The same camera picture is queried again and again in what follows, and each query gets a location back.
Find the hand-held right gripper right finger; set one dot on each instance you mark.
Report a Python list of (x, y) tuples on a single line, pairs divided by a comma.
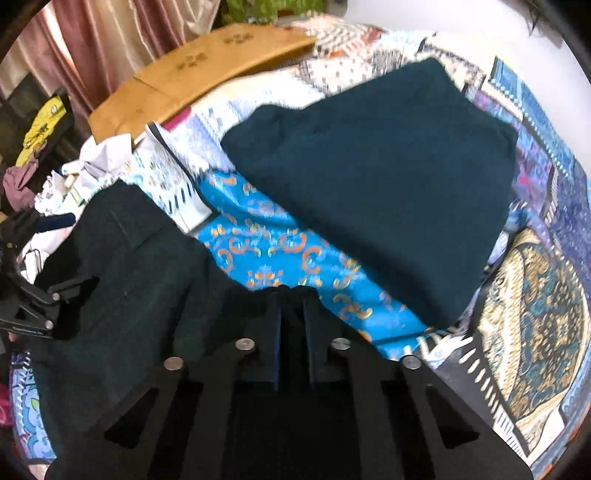
[(308, 346)]

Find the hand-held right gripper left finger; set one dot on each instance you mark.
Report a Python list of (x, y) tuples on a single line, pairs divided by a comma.
[(276, 344)]

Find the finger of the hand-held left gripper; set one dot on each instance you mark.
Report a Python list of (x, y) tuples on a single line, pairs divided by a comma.
[(76, 287), (60, 323)]

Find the dark green pants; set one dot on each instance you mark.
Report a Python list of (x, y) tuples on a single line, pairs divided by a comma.
[(138, 277)]

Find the folded dark teal pants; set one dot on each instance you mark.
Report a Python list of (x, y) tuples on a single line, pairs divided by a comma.
[(378, 194)]

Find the blue orange patterned cloth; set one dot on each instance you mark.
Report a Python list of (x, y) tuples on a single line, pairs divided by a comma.
[(277, 249)]

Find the purple cloth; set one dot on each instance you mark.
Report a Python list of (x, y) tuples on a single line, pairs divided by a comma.
[(18, 184)]

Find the crumpled white cloth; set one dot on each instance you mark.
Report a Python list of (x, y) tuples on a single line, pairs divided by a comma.
[(104, 159)]

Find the white patterned cloth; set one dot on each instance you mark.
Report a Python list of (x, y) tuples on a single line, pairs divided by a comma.
[(171, 180)]

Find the yellow cloth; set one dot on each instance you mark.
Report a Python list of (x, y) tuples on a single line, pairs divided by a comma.
[(44, 129)]

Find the teal gold patterned pillow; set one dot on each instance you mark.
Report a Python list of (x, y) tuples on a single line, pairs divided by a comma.
[(535, 332)]

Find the wooden headboard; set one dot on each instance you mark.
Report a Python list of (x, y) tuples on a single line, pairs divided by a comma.
[(184, 74)]

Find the pink curtain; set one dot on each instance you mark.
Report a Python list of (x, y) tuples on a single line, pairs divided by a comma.
[(106, 41)]

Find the patchwork bed sheet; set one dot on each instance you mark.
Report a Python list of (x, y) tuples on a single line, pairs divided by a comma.
[(545, 152)]

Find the green cloth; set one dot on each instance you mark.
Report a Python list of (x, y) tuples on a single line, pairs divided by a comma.
[(272, 11)]

